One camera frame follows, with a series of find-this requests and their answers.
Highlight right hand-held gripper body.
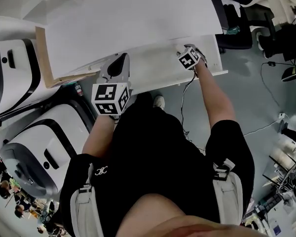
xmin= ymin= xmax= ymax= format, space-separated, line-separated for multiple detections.
xmin=178 ymin=43 xmax=208 ymax=71

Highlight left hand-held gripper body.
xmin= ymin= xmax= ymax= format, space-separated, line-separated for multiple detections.
xmin=91 ymin=71 xmax=134 ymax=120

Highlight white desk drawer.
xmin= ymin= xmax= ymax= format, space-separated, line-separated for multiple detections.
xmin=98 ymin=33 xmax=229 ymax=95

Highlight person's left forearm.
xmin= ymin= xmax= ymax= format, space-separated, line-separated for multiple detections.
xmin=81 ymin=114 xmax=117 ymax=160

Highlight person's right forearm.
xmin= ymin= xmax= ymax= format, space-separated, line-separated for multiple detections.
xmin=193 ymin=57 xmax=238 ymax=133

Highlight small red white bottle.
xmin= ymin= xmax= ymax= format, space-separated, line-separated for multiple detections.
xmin=74 ymin=82 xmax=84 ymax=97

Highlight person's black trousers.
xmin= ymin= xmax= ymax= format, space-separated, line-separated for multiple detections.
xmin=127 ymin=91 xmax=164 ymax=114

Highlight person's white shoe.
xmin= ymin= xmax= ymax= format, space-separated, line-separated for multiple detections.
xmin=152 ymin=95 xmax=166 ymax=111

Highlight white desk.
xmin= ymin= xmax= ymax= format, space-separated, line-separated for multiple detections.
xmin=36 ymin=0 xmax=224 ymax=81

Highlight green packet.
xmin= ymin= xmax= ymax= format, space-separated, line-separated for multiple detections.
xmin=225 ymin=25 xmax=241 ymax=36

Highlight black office chair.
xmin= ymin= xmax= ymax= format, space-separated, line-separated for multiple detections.
xmin=206 ymin=0 xmax=254 ymax=54

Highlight brown cardboard box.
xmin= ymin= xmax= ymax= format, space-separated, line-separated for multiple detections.
xmin=35 ymin=26 xmax=102 ymax=89

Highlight person's black t-shirt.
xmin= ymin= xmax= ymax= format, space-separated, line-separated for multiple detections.
xmin=59 ymin=104 xmax=256 ymax=237

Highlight white grey floor machine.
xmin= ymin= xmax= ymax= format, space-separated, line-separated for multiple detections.
xmin=0 ymin=38 xmax=62 ymax=123
xmin=0 ymin=103 xmax=95 ymax=200

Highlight white desk hutch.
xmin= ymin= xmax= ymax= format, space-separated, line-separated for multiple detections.
xmin=0 ymin=0 xmax=89 ymax=23

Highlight black and white backpack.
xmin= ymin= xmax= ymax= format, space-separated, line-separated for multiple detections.
xmin=281 ymin=65 xmax=296 ymax=83

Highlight person's neck and chin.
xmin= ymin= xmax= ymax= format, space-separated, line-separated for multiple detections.
xmin=118 ymin=193 xmax=274 ymax=237

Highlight cluttered equipment table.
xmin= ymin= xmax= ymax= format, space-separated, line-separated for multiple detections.
xmin=260 ymin=136 xmax=296 ymax=232

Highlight right gripper black cord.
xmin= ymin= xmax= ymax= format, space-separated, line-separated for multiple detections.
xmin=179 ymin=67 xmax=206 ymax=156

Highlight long thin floor cable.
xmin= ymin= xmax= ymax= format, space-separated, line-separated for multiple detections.
xmin=260 ymin=62 xmax=281 ymax=108

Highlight white adapter cable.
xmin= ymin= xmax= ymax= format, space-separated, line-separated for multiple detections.
xmin=242 ymin=118 xmax=282 ymax=137

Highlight person's left grey shoulder strap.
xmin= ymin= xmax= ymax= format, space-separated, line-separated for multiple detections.
xmin=70 ymin=162 xmax=97 ymax=237

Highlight person's grey shoulder strap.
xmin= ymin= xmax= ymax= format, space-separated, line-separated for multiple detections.
xmin=70 ymin=162 xmax=97 ymax=237
xmin=211 ymin=158 xmax=245 ymax=227

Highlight person's right grey shoulder strap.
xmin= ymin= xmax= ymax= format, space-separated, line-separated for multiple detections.
xmin=211 ymin=158 xmax=245 ymax=227

